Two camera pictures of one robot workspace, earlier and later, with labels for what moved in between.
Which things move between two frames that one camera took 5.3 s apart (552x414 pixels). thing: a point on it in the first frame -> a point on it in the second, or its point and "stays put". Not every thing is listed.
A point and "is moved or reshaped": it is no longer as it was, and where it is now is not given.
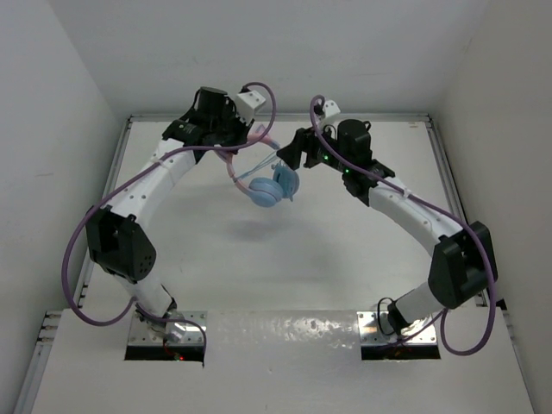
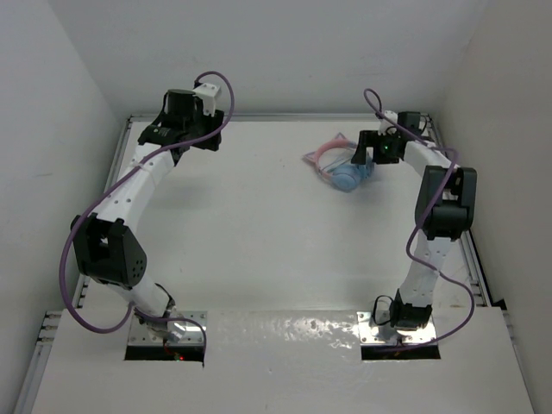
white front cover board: (272, 362) stays put
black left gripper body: (228, 129) -> (200, 124)
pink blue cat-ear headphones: (284, 182) is moved or reshaped
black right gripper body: (316, 152) -> (383, 147)
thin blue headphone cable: (271, 158) is moved or reshaped
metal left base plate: (194, 323) stays put
